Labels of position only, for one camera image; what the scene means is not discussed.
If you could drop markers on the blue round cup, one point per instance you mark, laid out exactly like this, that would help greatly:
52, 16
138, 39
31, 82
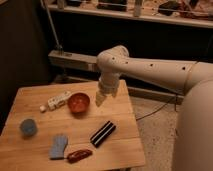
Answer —
28, 127

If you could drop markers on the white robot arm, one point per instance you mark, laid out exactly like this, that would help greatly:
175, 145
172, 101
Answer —
193, 146

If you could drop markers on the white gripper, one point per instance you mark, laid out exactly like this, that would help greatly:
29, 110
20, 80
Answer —
106, 86

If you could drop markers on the metal lamp pole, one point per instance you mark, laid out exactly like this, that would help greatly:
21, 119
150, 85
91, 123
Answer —
58, 46

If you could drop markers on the dark red oblong object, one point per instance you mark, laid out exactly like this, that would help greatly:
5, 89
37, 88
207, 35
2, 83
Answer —
78, 155

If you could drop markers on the small white cube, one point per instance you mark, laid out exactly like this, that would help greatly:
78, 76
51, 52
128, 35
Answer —
42, 108

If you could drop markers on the blue sponge cloth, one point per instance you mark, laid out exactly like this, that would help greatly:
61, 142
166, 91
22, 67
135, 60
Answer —
58, 147

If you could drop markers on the wooden table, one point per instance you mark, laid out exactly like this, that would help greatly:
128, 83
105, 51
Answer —
121, 149

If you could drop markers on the white wooden shelf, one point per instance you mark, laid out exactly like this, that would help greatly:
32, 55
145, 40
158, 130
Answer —
194, 13

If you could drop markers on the red ceramic cup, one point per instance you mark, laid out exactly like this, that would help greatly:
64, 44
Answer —
78, 102

